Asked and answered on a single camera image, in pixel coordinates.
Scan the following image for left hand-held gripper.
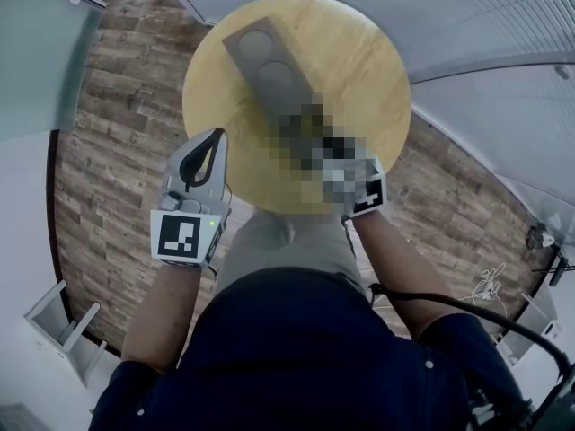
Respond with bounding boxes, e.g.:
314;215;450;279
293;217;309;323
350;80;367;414
149;128;234;269

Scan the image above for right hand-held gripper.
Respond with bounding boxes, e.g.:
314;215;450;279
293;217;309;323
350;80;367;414
323;154;388;220

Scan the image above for long grey box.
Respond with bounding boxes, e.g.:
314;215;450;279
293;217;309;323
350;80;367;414
221;15;325;117

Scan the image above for person's left forearm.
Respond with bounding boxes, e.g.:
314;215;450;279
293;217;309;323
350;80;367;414
119;261;204;374

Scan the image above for person's right forearm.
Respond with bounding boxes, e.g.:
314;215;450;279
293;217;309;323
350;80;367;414
344;205;456;342

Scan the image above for person's grey trousers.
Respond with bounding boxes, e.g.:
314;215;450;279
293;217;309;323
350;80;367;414
214;207;366;297

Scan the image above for person's navy shirt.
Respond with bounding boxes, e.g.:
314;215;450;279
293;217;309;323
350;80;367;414
88;267;535;431

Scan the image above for frosted glass panel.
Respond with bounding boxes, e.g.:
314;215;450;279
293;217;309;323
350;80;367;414
0;0;108;144

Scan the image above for white open cabinet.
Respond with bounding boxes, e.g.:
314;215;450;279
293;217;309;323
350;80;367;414
495;292;563;368

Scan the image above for black chest-mounted device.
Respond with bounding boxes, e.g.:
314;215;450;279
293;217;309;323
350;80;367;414
466;388;540;431

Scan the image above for tangled white cord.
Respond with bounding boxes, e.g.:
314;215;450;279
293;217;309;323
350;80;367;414
462;262;509;307

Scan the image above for thick black cable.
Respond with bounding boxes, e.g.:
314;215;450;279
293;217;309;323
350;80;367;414
367;283;575;431

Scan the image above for white shelf frame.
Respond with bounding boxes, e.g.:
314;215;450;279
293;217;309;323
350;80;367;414
23;279;110;386

